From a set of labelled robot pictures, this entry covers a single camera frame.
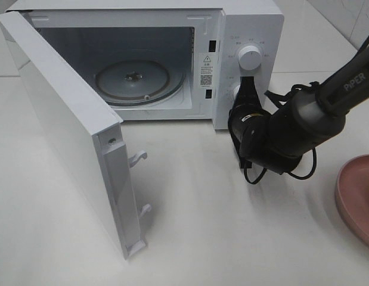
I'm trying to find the lower white timer knob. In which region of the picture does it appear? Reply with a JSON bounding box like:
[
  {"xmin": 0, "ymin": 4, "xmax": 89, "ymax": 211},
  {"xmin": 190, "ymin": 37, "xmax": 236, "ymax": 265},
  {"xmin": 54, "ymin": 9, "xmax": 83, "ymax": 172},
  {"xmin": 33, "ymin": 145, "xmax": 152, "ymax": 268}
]
[{"xmin": 232, "ymin": 85, "xmax": 240, "ymax": 101}]

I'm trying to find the white microwave door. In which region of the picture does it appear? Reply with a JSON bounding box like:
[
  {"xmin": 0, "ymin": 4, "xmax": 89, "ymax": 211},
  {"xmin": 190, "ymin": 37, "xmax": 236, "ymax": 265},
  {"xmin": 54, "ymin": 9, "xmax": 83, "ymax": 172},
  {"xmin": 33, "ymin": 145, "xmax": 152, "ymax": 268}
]
[{"xmin": 0, "ymin": 11, "xmax": 151, "ymax": 259}]

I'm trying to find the pink round plate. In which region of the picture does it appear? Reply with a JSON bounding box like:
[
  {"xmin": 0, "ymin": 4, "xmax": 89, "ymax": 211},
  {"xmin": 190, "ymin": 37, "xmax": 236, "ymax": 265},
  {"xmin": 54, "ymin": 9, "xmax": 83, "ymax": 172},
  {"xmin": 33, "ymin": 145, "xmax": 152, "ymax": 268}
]
[{"xmin": 334, "ymin": 154, "xmax": 369, "ymax": 247}]

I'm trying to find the glass microwave turntable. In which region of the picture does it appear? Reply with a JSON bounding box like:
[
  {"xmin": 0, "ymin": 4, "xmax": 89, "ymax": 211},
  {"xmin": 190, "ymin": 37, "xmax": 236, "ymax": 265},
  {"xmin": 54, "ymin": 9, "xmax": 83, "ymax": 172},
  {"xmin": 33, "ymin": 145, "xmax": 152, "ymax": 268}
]
[{"xmin": 95, "ymin": 60, "xmax": 185, "ymax": 107}]

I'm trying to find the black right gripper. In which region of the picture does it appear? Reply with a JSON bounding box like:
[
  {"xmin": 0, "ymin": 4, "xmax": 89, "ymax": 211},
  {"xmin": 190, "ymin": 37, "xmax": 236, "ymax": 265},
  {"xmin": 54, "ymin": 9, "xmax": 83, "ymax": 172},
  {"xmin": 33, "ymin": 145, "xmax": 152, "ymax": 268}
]
[{"xmin": 234, "ymin": 76, "xmax": 262, "ymax": 111}]

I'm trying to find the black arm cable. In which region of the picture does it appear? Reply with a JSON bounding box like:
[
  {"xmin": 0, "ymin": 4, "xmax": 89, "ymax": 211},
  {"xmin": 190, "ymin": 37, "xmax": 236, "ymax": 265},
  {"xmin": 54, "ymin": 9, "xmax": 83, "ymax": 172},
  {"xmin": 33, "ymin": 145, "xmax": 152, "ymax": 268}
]
[{"xmin": 231, "ymin": 82, "xmax": 322, "ymax": 185}]

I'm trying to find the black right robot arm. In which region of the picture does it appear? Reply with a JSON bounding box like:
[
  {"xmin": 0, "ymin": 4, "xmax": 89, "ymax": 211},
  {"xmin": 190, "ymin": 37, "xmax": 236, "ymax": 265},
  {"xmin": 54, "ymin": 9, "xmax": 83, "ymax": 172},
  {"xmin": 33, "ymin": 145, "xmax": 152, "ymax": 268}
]
[{"xmin": 228, "ymin": 46, "xmax": 369, "ymax": 174}]

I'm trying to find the white microwave oven body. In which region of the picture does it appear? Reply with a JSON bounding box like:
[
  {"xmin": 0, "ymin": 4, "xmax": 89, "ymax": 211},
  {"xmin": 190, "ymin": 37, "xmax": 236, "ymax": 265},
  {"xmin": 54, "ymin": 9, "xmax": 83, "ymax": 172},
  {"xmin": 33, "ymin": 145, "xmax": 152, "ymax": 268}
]
[{"xmin": 4, "ymin": 1, "xmax": 284, "ymax": 129}]

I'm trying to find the upper white power knob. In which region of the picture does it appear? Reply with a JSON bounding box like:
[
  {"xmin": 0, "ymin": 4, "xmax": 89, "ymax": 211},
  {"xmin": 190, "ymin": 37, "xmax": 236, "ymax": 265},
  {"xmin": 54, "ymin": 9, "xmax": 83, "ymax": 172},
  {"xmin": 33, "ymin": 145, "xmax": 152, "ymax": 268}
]
[{"xmin": 237, "ymin": 45, "xmax": 262, "ymax": 70}]

